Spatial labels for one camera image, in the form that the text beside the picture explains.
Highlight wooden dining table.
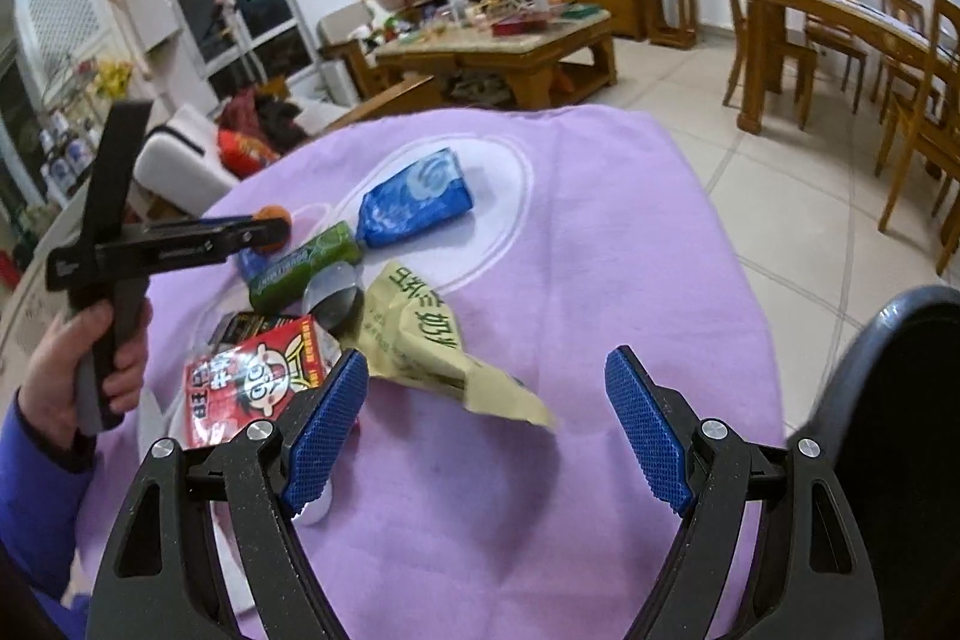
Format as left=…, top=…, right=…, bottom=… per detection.
left=739, top=0, right=960, bottom=135

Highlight dark printed packet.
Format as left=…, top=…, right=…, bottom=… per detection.
left=212, top=310, right=282, bottom=348

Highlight blue white soft packet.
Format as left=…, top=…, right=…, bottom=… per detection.
left=356, top=147, right=475, bottom=250

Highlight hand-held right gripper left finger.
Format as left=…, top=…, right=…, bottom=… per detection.
left=96, top=347, right=370, bottom=640

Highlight small dark cup foil lid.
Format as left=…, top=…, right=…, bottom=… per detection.
left=304, top=263, right=365, bottom=337

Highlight green candy roll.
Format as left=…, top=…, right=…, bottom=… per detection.
left=247, top=220, right=361, bottom=315

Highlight small orange ball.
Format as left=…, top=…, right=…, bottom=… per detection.
left=255, top=203, right=292, bottom=255

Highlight person's left forearm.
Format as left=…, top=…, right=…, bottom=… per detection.
left=0, top=385, right=102, bottom=618

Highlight wooden television stand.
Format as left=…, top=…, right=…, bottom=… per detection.
left=540, top=0, right=650, bottom=41

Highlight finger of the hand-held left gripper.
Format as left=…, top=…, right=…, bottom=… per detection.
left=142, top=214, right=293, bottom=272

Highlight wooden armchair white cushion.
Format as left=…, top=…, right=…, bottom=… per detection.
left=319, top=0, right=398, bottom=101

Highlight yellow artificial flowers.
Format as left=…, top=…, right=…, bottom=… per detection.
left=94, top=56, right=136, bottom=94

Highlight black round trash bin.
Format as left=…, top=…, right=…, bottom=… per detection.
left=784, top=285, right=960, bottom=640

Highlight wooden coffee table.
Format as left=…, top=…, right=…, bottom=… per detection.
left=375, top=6, right=620, bottom=112

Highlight wooden sofa white cushions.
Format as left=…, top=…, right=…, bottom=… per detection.
left=139, top=74, right=436, bottom=217

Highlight white lattice cabinet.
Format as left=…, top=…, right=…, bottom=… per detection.
left=11, top=0, right=121, bottom=86

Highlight white round cap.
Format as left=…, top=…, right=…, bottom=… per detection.
left=296, top=490, right=335, bottom=527

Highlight red cartoon milk carton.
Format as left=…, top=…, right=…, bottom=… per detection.
left=184, top=314, right=342, bottom=450

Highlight flat red box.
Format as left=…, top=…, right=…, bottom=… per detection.
left=491, top=14, right=548, bottom=37

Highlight small blue packet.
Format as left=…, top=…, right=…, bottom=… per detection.
left=236, top=246, right=278, bottom=281

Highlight person's left hand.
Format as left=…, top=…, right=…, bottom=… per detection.
left=21, top=299, right=153, bottom=438

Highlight glass balcony door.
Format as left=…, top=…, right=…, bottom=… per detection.
left=154, top=0, right=316, bottom=105

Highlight yellow-green paper wrapper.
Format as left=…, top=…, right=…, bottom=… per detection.
left=358, top=260, right=560, bottom=429

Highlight purple tablecloth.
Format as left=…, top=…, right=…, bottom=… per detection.
left=75, top=104, right=788, bottom=640

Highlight red printed cushion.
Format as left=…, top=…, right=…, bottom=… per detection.
left=217, top=126, right=278, bottom=180

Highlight white shelf unit with bottles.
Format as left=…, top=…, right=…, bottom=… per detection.
left=0, top=55, right=136, bottom=281

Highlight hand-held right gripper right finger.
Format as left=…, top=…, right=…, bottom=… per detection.
left=604, top=344, right=886, bottom=640

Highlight dark clothing pile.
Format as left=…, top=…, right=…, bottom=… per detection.
left=217, top=85, right=312, bottom=161

